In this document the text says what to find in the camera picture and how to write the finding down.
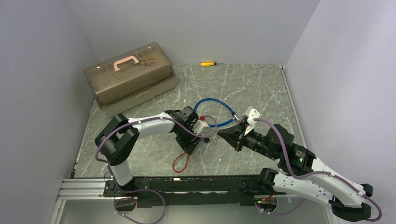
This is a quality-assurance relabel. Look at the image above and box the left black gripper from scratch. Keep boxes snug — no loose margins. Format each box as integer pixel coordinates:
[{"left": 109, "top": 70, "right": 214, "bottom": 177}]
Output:
[{"left": 176, "top": 125, "right": 203, "bottom": 156}]

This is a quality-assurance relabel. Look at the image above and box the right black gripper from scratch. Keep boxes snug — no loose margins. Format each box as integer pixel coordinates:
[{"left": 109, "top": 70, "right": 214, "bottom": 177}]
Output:
[{"left": 217, "top": 119, "right": 277, "bottom": 160}]

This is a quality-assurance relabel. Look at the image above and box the red cable lock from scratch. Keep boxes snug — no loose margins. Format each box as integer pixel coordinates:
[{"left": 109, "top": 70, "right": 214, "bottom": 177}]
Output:
[{"left": 172, "top": 152, "right": 190, "bottom": 173}]

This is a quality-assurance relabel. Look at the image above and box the silver key bunch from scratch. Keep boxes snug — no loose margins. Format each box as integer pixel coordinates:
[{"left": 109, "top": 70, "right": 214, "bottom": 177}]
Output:
[{"left": 211, "top": 134, "right": 218, "bottom": 142}]

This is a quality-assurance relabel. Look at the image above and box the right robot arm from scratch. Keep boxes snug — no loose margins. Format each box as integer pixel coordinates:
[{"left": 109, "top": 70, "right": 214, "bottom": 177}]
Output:
[{"left": 218, "top": 119, "right": 381, "bottom": 222}]

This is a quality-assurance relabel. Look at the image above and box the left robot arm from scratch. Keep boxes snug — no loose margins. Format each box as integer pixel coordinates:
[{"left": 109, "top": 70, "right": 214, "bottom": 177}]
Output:
[{"left": 94, "top": 106, "right": 208, "bottom": 196}]

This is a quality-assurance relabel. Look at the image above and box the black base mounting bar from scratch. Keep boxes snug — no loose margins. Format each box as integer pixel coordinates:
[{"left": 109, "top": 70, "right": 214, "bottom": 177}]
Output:
[{"left": 103, "top": 175, "right": 275, "bottom": 208}]

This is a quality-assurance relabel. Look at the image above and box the brown translucent tool box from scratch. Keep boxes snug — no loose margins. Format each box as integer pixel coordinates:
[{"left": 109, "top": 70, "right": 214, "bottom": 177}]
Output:
[{"left": 84, "top": 42, "right": 176, "bottom": 116}]

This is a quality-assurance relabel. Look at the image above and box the blue cable lock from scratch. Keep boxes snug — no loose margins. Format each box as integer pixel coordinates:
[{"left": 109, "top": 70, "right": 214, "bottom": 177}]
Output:
[{"left": 194, "top": 98, "right": 241, "bottom": 127}]

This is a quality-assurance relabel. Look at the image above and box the yellow handled screwdriver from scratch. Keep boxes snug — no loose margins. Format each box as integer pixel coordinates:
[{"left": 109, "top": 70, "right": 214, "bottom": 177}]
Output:
[{"left": 200, "top": 62, "right": 217, "bottom": 67}]

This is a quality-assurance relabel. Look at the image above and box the aluminium frame rail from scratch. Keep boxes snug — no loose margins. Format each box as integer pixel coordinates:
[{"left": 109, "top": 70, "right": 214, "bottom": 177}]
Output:
[{"left": 57, "top": 176, "right": 331, "bottom": 201}]

